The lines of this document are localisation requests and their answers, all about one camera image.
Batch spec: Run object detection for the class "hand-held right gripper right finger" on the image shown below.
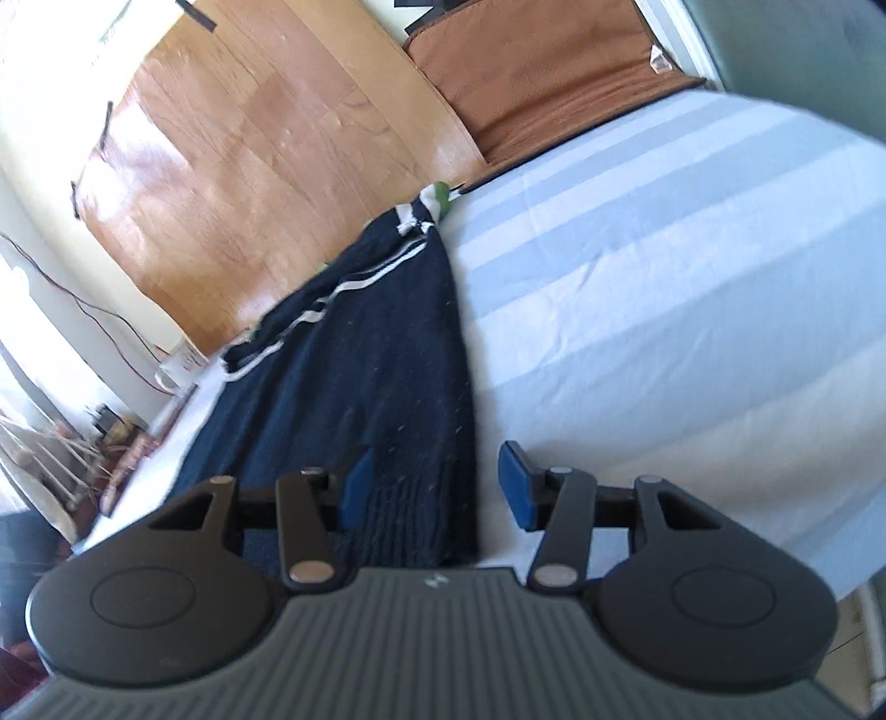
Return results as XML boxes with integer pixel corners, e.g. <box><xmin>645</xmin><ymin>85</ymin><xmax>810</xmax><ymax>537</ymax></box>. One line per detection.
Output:
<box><xmin>498</xmin><ymin>441</ymin><xmax>724</xmax><ymax>593</ymax></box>

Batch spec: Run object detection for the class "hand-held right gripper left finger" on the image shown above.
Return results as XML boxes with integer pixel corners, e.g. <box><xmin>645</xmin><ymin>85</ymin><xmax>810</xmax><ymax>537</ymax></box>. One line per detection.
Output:
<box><xmin>148</xmin><ymin>446</ymin><xmax>378</xmax><ymax>591</ymax></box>

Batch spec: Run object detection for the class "navy green white knit sweater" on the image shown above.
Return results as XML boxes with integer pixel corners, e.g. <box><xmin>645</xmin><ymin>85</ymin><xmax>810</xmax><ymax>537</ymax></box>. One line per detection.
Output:
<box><xmin>178</xmin><ymin>181</ymin><xmax>480</xmax><ymax>570</ymax></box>

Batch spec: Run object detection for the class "white enamel mug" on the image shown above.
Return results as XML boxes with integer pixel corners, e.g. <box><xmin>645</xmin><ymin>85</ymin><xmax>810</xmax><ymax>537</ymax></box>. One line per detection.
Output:
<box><xmin>153</xmin><ymin>337</ymin><xmax>207</xmax><ymax>395</ymax></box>

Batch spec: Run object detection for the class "brown perforated cushion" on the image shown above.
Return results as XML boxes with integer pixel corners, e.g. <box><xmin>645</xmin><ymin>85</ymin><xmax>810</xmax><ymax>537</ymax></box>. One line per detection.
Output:
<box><xmin>403</xmin><ymin>0</ymin><xmax>707</xmax><ymax>188</ymax></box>

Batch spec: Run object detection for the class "red cable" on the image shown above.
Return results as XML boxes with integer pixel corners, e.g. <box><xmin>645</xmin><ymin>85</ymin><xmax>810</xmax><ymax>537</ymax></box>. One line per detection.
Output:
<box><xmin>28</xmin><ymin>266</ymin><xmax>174</xmax><ymax>397</ymax></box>

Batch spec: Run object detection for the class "wood grain wall sheet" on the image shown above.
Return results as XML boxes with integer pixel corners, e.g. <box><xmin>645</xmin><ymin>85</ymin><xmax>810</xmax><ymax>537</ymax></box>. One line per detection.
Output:
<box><xmin>71</xmin><ymin>0</ymin><xmax>486</xmax><ymax>357</ymax></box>

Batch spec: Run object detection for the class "dark cable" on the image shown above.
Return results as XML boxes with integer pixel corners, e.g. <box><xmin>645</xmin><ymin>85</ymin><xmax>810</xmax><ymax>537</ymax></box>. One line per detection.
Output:
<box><xmin>0</xmin><ymin>234</ymin><xmax>171</xmax><ymax>361</ymax></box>

